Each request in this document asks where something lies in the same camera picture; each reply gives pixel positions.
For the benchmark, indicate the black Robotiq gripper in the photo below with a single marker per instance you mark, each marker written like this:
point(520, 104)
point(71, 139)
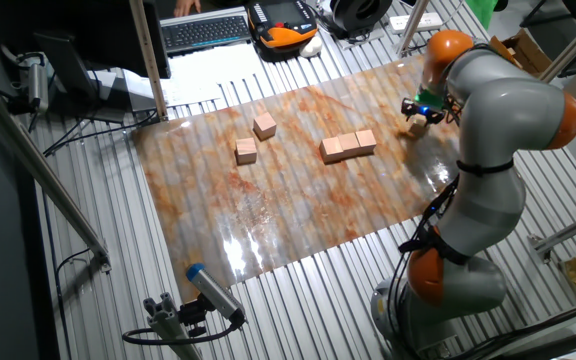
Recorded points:
point(424, 111)

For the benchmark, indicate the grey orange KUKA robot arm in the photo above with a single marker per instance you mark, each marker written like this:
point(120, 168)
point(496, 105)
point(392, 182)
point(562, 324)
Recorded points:
point(503, 115)

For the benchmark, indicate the person hand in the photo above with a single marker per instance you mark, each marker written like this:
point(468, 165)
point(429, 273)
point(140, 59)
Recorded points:
point(186, 7)

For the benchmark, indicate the white power strip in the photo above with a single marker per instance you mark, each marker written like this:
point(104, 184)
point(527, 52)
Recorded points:
point(430, 21)

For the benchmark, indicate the green cloth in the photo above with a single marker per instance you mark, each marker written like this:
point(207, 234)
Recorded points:
point(480, 10)

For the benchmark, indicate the brown cardboard box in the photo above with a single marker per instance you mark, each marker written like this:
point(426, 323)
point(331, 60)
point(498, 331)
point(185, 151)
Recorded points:
point(525, 50)

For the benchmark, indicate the black round spool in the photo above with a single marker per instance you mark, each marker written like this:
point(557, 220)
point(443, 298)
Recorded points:
point(348, 12)

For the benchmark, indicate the white computer mouse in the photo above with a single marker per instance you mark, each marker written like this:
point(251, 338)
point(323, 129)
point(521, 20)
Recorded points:
point(311, 47)

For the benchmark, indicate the orange black teach pendant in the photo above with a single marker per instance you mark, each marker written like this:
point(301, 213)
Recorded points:
point(283, 25)

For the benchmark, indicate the orange marble pattern mat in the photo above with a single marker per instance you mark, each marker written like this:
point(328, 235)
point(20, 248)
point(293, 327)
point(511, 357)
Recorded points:
point(268, 200)

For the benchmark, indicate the white paper sheet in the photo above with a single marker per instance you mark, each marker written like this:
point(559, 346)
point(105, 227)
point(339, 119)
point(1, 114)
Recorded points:
point(218, 65)
point(190, 95)

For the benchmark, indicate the black computer keyboard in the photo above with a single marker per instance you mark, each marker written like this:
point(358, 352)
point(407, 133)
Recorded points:
point(205, 32)

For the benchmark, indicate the black computer monitor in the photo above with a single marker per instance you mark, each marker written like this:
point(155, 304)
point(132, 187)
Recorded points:
point(93, 30)

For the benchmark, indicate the grey monitor stand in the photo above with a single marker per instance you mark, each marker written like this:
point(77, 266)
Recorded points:
point(65, 60)

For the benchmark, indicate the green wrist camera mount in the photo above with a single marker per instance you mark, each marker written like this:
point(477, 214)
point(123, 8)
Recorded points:
point(429, 98)

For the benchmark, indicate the aluminium upright post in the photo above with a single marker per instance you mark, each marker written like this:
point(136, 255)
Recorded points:
point(412, 25)

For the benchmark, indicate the aluminium frame beam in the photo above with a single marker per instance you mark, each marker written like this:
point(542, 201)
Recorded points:
point(573, 45)
point(568, 230)

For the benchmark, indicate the silver camera with blue cap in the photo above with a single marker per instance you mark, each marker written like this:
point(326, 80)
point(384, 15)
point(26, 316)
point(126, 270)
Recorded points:
point(213, 292)

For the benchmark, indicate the beige upright frame post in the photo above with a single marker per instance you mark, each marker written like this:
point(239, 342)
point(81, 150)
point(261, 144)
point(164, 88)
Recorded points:
point(148, 60)

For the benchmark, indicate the aluminium profile camera mount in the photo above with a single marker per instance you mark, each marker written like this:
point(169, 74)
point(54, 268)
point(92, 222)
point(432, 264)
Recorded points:
point(168, 325)

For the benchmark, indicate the long aluminium frame rail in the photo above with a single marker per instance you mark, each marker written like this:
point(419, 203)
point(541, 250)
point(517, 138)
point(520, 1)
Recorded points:
point(33, 160)

